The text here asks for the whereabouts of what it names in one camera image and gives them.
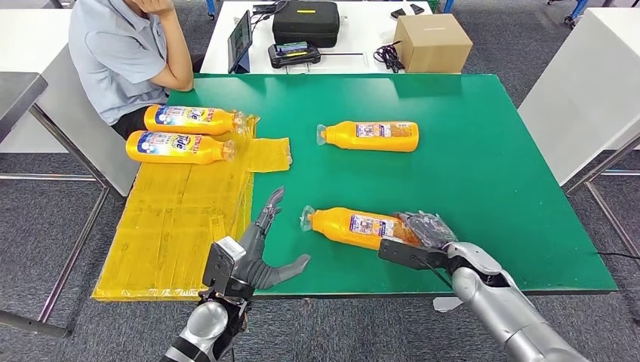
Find person's right hand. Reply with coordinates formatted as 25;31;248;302
124;0;177;17

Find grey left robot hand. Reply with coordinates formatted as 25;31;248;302
235;186;312;292

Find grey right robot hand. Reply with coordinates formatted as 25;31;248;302
393;210;459;251

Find orange detergent bottle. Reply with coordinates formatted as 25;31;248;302
315;120;420;153
143;105;247;137
125;130;237;166
300;205;423;252

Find person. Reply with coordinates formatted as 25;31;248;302
68;0;206;141

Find white table foot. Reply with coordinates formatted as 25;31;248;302
432;297;464;314

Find black tablet with stand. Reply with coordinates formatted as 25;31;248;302
227;10;254;75

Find white side table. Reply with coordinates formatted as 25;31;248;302
0;8;143;198
518;7;640;188

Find black handheld controller with screen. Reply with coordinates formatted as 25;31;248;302
267;41;322;70

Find black zip carrying case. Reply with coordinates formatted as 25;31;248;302
272;1;341;50

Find brown cardboard box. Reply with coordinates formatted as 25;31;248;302
392;13;474;75

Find white desk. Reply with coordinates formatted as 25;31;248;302
199;0;437;76

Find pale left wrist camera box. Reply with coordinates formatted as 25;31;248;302
201;236;248;302

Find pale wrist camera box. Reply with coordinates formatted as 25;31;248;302
201;236;248;302
377;238;454;275

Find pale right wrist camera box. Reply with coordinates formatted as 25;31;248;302
377;238;454;275

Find black charger cables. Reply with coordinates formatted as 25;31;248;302
250;0;290;26

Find grey table with metal frame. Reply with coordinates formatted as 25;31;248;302
0;72;111;341

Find black coiled cable bundle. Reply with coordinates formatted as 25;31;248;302
372;41;405;75

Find metal table frame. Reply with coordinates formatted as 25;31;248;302
565;133;640;265

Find black floor cable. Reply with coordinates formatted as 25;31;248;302
597;250;640;261

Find blue wheeled cart frame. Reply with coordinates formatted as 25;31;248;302
547;0;591;27

